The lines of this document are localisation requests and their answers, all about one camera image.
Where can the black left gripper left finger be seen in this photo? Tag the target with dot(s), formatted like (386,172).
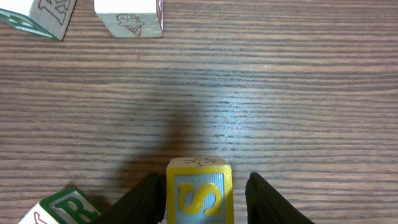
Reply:
(143,204)

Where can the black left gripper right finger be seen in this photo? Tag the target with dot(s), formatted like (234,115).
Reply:
(265,205)

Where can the yellow S wooden block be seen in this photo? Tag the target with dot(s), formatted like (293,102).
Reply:
(199,190)

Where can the green L wooden block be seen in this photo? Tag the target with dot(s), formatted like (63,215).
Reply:
(68,206)

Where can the ice cream wooden block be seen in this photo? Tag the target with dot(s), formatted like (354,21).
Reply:
(134,19)

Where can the green B wooden block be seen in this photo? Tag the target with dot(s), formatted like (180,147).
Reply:
(46,18)

